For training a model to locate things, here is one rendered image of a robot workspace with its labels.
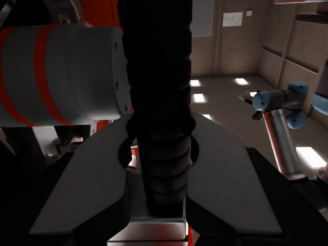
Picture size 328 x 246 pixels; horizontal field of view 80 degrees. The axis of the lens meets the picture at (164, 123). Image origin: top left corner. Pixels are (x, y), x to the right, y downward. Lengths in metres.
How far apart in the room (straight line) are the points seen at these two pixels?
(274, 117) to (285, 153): 0.14
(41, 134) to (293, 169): 0.80
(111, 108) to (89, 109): 0.03
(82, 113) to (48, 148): 0.14
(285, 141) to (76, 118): 0.75
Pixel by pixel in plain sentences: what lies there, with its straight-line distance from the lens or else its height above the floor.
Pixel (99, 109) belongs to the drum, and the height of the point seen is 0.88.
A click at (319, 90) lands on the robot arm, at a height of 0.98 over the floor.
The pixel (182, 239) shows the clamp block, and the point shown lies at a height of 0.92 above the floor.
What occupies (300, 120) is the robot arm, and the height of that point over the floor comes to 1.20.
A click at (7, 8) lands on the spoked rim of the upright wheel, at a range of 0.54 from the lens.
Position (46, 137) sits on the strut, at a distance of 0.39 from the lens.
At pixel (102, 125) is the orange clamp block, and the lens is 0.62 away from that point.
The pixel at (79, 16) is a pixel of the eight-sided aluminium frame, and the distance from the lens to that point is 0.56.
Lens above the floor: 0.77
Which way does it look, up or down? 30 degrees up
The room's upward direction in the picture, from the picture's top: 177 degrees clockwise
